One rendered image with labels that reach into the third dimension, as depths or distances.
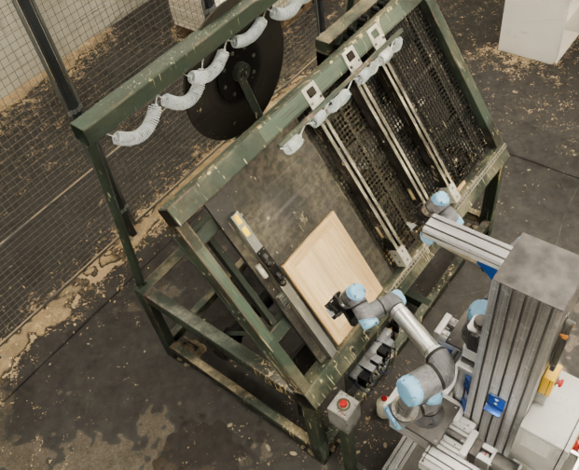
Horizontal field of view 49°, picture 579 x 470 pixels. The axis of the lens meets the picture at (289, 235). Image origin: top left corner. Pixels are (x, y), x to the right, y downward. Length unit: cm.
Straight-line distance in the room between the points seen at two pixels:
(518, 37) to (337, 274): 397
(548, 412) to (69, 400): 313
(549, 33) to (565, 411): 434
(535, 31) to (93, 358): 485
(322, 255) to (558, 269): 137
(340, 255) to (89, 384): 217
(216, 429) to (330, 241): 159
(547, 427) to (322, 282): 126
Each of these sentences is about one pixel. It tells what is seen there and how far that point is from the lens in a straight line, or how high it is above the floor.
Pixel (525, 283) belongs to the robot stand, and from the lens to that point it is 230.
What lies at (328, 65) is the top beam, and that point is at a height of 194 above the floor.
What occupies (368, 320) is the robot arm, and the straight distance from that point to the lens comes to 267.
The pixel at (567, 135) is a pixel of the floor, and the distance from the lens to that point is 602.
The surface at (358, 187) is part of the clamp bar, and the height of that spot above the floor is 140.
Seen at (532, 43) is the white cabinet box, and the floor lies 17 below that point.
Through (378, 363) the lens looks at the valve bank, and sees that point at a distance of 353.
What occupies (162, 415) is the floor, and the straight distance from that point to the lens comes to 446.
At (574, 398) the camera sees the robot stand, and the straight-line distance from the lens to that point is 303.
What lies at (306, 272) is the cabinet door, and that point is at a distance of 327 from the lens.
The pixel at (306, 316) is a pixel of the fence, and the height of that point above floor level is 114.
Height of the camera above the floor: 386
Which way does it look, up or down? 49 degrees down
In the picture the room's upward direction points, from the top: 10 degrees counter-clockwise
